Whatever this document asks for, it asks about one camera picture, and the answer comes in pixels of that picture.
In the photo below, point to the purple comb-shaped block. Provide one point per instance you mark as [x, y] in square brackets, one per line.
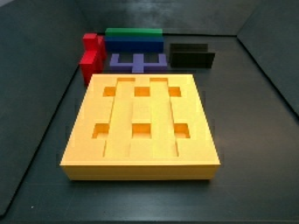
[138, 66]

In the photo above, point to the red stepped block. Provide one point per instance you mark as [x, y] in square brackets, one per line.
[92, 61]

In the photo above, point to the blue rectangular block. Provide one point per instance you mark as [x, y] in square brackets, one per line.
[135, 44]

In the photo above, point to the black U-shaped bracket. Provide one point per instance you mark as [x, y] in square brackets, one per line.
[191, 55]

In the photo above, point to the yellow slotted board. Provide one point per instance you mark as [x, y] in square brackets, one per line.
[140, 130]

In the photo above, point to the green rectangular block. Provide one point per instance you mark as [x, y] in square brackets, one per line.
[134, 32]

